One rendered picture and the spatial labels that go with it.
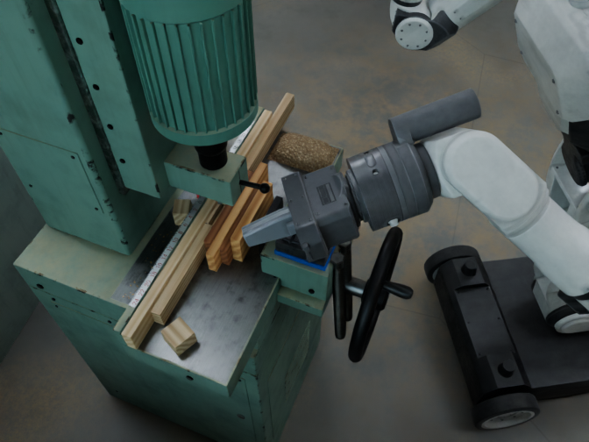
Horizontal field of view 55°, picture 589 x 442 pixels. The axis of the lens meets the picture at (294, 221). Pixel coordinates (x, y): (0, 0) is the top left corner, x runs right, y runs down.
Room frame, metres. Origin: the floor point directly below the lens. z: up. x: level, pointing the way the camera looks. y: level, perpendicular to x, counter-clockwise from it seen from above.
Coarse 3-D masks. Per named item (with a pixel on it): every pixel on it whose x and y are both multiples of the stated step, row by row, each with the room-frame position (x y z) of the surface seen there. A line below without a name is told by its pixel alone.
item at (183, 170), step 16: (176, 144) 0.75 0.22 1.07; (176, 160) 0.70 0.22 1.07; (192, 160) 0.70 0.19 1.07; (240, 160) 0.70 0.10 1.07; (176, 176) 0.69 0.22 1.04; (192, 176) 0.68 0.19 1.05; (208, 176) 0.67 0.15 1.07; (224, 176) 0.67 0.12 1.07; (240, 176) 0.69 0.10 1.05; (192, 192) 0.68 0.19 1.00; (208, 192) 0.67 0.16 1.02; (224, 192) 0.66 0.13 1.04; (240, 192) 0.68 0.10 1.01
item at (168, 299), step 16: (288, 96) 1.03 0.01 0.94; (288, 112) 1.00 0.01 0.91; (272, 128) 0.92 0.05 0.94; (256, 144) 0.87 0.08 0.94; (272, 144) 0.91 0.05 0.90; (256, 160) 0.83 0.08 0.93; (192, 256) 0.58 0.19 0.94; (176, 272) 0.55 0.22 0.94; (192, 272) 0.56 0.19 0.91; (176, 288) 0.51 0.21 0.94; (160, 304) 0.48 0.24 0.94; (160, 320) 0.46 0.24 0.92
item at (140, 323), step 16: (272, 112) 0.96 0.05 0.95; (256, 128) 0.91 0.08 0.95; (208, 208) 0.69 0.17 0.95; (192, 224) 0.65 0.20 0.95; (192, 240) 0.61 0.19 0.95; (176, 256) 0.57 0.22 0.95; (160, 272) 0.54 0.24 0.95; (160, 288) 0.51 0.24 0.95; (144, 304) 0.47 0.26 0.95; (144, 320) 0.45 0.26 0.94; (128, 336) 0.41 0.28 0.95; (144, 336) 0.43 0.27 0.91
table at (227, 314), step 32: (256, 256) 0.61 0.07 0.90; (192, 288) 0.54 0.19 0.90; (224, 288) 0.54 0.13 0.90; (256, 288) 0.54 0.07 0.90; (288, 288) 0.55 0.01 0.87; (192, 320) 0.47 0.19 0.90; (224, 320) 0.47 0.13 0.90; (256, 320) 0.47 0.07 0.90; (128, 352) 0.42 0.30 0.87; (160, 352) 0.41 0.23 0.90; (192, 352) 0.41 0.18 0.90; (224, 352) 0.41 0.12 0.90; (224, 384) 0.35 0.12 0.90
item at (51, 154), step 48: (0, 0) 0.68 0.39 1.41; (0, 48) 0.70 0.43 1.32; (48, 48) 0.68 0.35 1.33; (0, 96) 0.72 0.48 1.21; (48, 96) 0.68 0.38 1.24; (0, 144) 0.75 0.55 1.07; (48, 144) 0.70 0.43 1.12; (96, 144) 0.70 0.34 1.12; (48, 192) 0.72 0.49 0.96; (96, 192) 0.67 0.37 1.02; (96, 240) 0.70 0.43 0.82
